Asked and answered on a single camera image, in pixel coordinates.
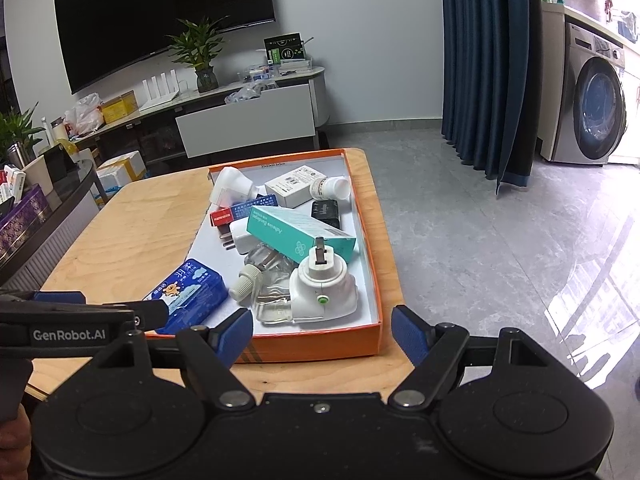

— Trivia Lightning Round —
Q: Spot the left potted plant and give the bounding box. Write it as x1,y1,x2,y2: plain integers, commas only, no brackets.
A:
0,103,44,168

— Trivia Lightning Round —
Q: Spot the red blue card box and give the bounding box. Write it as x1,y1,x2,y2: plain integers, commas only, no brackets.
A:
209,194,278,228

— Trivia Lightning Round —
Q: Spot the silver washing machine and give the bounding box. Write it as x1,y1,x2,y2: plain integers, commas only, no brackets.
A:
551,18,627,166

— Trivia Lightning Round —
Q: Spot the white router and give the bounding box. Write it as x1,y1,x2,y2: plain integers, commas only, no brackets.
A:
138,70,180,112

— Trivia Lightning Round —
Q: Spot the white yellow cardboard box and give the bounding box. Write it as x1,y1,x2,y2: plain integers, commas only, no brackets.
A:
96,151,146,191

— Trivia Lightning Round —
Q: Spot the white tv cabinet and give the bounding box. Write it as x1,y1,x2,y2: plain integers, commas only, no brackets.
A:
75,66,329,165

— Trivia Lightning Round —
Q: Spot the teal bandage box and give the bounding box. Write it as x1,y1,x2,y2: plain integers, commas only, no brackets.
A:
247,206,356,263

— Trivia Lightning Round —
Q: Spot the black wall television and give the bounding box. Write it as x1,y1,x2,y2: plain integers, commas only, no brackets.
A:
54,0,274,93

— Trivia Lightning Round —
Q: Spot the left hand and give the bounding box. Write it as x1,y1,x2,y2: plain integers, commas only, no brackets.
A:
0,404,32,480

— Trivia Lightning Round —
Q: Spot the white mosquito repellent heater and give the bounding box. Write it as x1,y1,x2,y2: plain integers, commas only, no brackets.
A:
290,237,358,324

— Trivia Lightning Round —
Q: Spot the white small carton box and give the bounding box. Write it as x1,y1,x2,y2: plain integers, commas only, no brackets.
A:
265,166,324,208

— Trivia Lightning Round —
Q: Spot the white plug adapter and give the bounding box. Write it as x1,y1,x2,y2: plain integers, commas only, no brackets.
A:
218,218,260,256

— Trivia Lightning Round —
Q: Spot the orange white tray box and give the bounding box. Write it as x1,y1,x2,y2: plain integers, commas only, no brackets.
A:
144,147,385,364

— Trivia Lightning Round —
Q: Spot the black UGREEN charger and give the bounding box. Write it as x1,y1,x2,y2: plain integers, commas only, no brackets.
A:
311,200,341,229

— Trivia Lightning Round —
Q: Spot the white plastic bag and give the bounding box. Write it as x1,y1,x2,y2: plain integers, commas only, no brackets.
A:
64,92,104,136

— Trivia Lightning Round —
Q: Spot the blue tin box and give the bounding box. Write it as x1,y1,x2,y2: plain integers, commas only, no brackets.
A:
144,258,229,335

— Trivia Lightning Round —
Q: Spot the dark blue curtain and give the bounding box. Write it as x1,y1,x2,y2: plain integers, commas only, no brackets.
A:
442,0,542,188

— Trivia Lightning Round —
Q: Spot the white plug-in diffuser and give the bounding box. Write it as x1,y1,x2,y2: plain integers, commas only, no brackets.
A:
209,166,258,208

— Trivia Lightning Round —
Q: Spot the black green display box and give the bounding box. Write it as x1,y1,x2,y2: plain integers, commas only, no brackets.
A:
264,32,306,65

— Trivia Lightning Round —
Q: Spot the white pill bottle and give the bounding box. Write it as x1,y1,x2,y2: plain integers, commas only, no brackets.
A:
309,177,352,202

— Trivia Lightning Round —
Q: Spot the dark glass side table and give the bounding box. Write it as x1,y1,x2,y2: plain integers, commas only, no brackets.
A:
1,159,108,290

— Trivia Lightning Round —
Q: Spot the potted bamboo plant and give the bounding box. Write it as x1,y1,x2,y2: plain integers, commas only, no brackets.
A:
169,16,226,93

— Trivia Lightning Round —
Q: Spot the clear liquid refill bottle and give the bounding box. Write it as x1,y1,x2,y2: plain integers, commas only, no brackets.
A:
229,244,298,326

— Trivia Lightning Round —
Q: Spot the purple tissue box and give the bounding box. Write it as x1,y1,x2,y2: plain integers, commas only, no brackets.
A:
0,184,52,263

